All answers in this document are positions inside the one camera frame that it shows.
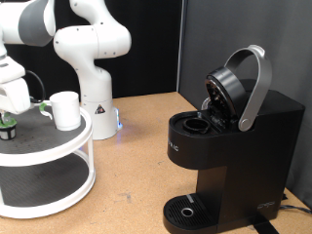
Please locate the white two-tier turntable shelf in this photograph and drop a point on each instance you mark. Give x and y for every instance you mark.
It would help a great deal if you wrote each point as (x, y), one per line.
(45, 158)

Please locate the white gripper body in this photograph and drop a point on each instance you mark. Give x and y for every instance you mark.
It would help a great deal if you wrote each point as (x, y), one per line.
(14, 97)

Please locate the black Keurig coffee machine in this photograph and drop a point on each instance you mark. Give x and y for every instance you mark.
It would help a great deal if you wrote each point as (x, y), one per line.
(243, 152)

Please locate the gray backdrop curtain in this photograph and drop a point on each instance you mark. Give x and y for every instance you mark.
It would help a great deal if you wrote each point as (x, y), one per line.
(292, 48)

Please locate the black tape strip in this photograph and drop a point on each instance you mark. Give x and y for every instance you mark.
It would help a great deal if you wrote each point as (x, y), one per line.
(265, 227)

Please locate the coffee pod green lid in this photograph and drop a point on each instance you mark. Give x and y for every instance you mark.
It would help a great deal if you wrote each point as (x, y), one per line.
(8, 131)

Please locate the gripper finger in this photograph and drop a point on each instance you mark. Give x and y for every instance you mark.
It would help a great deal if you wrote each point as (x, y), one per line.
(5, 116)

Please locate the black backdrop curtain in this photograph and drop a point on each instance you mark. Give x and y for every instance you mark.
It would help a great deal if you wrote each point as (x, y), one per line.
(152, 48)

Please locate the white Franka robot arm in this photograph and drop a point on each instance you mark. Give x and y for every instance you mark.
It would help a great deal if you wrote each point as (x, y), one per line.
(94, 81)

